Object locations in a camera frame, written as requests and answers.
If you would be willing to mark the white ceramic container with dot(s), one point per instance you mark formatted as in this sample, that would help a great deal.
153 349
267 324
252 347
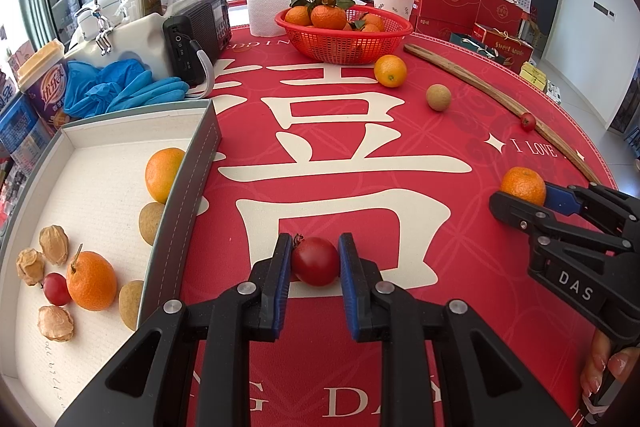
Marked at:
145 42

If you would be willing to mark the purple instant drink cup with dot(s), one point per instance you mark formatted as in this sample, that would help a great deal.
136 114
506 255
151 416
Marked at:
47 92

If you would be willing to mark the floral paper cup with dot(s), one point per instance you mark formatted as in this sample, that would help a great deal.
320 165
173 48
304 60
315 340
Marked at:
395 2

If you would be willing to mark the smooth round orange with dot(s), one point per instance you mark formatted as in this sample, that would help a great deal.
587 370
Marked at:
162 174
390 71

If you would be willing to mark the black portable radio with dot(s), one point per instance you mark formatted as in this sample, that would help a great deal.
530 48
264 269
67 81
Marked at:
200 32

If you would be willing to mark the red plastic basket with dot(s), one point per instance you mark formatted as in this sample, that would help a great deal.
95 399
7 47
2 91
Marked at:
345 44

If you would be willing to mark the wooden back scratcher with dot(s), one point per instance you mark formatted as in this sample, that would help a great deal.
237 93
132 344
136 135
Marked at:
475 79

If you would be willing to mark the silver metal figurine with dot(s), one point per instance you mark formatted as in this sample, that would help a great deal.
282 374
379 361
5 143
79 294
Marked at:
102 22

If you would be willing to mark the brown longan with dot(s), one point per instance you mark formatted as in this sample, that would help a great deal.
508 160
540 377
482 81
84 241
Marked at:
130 304
150 222
438 97

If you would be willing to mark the black wall switch panel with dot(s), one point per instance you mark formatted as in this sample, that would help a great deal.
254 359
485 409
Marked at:
605 8

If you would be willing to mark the dry husk physalis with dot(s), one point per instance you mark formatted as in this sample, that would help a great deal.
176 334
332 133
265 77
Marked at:
56 323
31 266
53 244

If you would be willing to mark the white printed carton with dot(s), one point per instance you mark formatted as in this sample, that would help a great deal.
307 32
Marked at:
552 89

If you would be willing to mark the yellow carton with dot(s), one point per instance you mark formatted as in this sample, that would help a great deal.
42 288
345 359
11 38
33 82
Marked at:
532 74

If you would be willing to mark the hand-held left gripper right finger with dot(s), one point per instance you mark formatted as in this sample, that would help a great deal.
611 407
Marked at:
350 292

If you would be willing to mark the blue printed box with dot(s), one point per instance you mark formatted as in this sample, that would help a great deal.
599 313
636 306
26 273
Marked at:
22 132

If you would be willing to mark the pile of leafy mandarins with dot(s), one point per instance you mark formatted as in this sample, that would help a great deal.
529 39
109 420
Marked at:
327 14

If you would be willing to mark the tiny red cherry tomato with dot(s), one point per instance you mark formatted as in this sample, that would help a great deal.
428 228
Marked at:
527 122

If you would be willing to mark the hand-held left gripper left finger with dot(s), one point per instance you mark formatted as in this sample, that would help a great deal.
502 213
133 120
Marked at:
282 287

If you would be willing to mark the white paper towel roll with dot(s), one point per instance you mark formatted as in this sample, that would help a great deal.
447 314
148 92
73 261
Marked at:
267 7

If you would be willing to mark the person's right hand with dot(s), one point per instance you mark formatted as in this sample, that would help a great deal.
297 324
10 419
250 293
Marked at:
595 367

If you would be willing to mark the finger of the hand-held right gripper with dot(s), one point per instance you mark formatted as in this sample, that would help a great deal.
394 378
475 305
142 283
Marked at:
515 207
562 199

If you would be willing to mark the small mandarin orange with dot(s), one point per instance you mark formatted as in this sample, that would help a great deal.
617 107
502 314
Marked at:
523 184

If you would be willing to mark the red and gold gift box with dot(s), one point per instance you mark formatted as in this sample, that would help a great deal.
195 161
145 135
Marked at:
505 49

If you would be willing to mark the grey shallow cardboard box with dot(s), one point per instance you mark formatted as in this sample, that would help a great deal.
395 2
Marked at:
100 187

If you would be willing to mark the orange with stem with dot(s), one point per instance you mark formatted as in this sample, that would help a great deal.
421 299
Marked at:
91 281

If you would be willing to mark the green gift bag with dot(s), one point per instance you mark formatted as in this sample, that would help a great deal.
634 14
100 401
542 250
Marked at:
467 43

